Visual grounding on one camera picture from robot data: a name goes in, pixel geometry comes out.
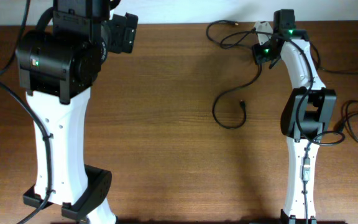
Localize thin black USB cable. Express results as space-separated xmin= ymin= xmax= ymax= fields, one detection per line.
xmin=309 ymin=35 xmax=358 ymax=76

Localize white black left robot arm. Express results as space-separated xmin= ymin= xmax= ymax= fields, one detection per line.
xmin=16 ymin=1 xmax=138 ymax=223

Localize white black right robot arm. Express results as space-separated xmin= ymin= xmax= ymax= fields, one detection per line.
xmin=252 ymin=9 xmax=336 ymax=223

